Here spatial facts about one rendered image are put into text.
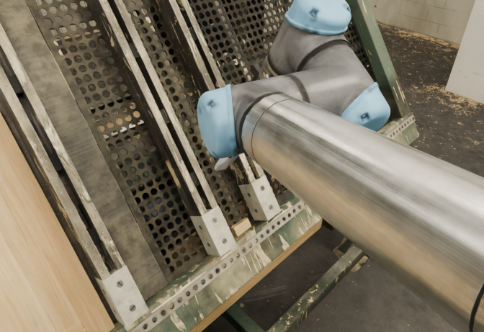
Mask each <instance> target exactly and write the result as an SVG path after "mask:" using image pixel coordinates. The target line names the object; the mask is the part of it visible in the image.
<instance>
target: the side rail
mask: <svg viewBox="0 0 484 332"><path fill-rule="evenodd" d="M346 2H347V4H348V5H349V7H350V10H351V15H352V17H353V19H354V22H355V25H356V27H357V30H358V32H359V36H360V37H361V40H362V43H363V46H364V49H365V50H366V53H367V56H368V58H369V61H370V64H371V66H372V69H373V71H374V74H375V77H376V79H377V82H378V84H379V87H380V90H381V92H382V95H383V96H384V98H385V100H386V102H387V103H388V105H389V107H390V116H391V118H392V120H394V119H397V118H403V117H405V116H406V115H407V114H408V113H409V112H410V110H409V107H408V104H407V101H406V100H405V96H404V94H403V90H402V89H401V86H400V83H399V80H398V77H397V75H396V72H395V69H394V67H393V64H392V61H391V59H390V56H389V54H388V51H387V48H386V46H385V43H384V40H383V38H382V35H381V33H380V29H379V27H378V25H377V22H376V19H375V16H374V14H373V11H372V8H371V6H370V4H369V0H346Z"/></svg>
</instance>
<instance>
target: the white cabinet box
mask: <svg viewBox="0 0 484 332"><path fill-rule="evenodd" d="M445 90H446V91H450V92H452V93H454V94H458V95H460V96H463V97H466V98H468V99H471V100H474V101H476V102H480V103H482V104H484V0H475V4H474V7H473V9H472V12H471V15H470V18H469V21H468V23H467V27H466V30H465V33H464V36H463V38H462V42H461V44H460V48H459V50H458V53H457V57H456V59H455V62H454V65H453V68H452V72H451V73H450V76H449V80H448V82H447V86H446V89H445Z"/></svg>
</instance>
